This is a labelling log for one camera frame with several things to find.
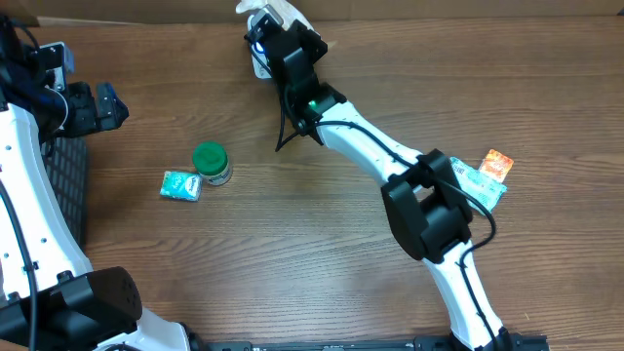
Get teal tissue pack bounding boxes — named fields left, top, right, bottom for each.
left=160, top=171, right=202, bottom=202

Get green lid jar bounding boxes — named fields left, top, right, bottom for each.
left=192, top=141, right=232, bottom=186

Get orange tissue pack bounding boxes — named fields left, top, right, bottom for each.
left=479, top=149, right=514, bottom=183

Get teal wet wipes pack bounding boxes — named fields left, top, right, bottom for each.
left=449, top=157, right=507, bottom=213

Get beige snack pouch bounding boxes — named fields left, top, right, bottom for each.
left=235, top=0, right=316, bottom=31

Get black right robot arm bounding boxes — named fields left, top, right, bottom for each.
left=245, top=4, right=513, bottom=350

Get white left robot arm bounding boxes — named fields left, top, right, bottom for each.
left=1, top=17, right=203, bottom=350

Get white barcode scanner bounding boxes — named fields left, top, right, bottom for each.
left=246, top=13, right=274, bottom=80

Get dark grey mesh basket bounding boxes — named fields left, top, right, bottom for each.
left=41, top=137, right=89, bottom=249

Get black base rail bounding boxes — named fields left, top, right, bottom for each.
left=205, top=333, right=551, bottom=351

